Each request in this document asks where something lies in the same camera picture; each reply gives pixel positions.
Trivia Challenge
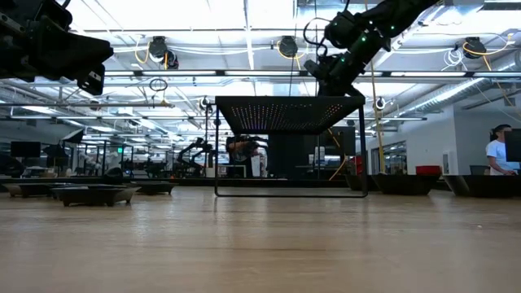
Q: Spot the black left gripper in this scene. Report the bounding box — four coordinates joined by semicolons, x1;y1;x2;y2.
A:
0;0;115;97

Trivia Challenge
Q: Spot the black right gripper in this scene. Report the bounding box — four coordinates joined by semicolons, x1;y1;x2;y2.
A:
304;50;367;98

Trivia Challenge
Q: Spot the black square mini plate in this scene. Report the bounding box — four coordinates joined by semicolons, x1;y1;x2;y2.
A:
50;184;142;208
2;182;56;199
129;181;179;195

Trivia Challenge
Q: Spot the black perforated metal shelf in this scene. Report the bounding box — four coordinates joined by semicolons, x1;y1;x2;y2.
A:
214;95;370;199

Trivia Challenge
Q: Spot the black studio light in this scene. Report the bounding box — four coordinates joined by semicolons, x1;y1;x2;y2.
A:
60;129;85;144

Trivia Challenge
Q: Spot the black equipment cabinet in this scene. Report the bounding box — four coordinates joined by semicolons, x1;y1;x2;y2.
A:
267;126;357;180

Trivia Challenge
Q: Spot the black computer monitor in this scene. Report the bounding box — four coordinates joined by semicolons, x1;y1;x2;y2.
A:
10;141;42;159
504;129;521;163

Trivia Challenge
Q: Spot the long ceiling light bar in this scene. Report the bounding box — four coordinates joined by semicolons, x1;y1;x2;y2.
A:
103;69;521;79

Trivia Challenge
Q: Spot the person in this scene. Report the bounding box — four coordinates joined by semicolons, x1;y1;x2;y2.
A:
225;133;269;179
485;124;521;177

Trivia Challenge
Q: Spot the red storage bin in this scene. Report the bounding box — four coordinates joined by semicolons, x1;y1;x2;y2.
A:
414;164;443;177

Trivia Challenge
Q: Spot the black ceiling cable reel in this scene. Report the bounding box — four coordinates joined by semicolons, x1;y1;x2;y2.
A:
277;35;300;59
462;36;488;60
147;35;180;70

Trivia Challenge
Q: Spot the yellow hanging power cord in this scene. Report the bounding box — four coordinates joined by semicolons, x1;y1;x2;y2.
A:
368;60;386;175

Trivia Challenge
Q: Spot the hanging black cable loop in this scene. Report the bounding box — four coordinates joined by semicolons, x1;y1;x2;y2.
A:
148;77;169;107

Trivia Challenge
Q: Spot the silver ventilation duct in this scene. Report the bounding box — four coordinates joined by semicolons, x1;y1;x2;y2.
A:
401;60;521;116

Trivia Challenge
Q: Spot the black aluminium table frame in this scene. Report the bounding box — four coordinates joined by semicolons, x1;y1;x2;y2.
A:
0;177;351;189

